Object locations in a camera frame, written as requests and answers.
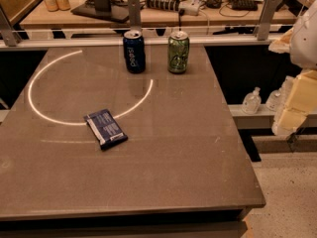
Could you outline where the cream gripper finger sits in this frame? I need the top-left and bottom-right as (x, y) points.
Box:
(285, 69), (317, 114)
(271, 107), (308, 136)

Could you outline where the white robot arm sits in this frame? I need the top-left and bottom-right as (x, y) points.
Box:
(271, 8), (317, 136)

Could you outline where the blue rxbar blueberry wrapper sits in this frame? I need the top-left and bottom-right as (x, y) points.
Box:
(84, 109), (128, 150)

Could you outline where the grey side shelf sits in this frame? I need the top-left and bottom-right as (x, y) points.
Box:
(229, 104), (317, 129)

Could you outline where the clear sanitizer pump bottle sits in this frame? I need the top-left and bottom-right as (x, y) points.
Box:
(242, 87), (262, 114)

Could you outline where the black device on desk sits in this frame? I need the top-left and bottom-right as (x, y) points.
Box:
(231, 0), (258, 11)

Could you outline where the green soda can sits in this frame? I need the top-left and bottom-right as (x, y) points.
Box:
(167, 31), (189, 73)

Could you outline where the power strip with plugs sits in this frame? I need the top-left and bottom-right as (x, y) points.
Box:
(146, 0), (200, 16)

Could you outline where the blue pepsi soda can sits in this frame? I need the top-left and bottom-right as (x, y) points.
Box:
(123, 30), (146, 73)

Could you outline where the black monitor stand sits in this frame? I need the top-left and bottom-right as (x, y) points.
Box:
(71, 0), (129, 23)

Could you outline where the wooden back desk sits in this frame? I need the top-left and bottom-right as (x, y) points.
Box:
(19, 0), (298, 31)

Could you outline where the metal rail with posts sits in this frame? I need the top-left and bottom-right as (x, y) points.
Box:
(0, 0), (291, 50)

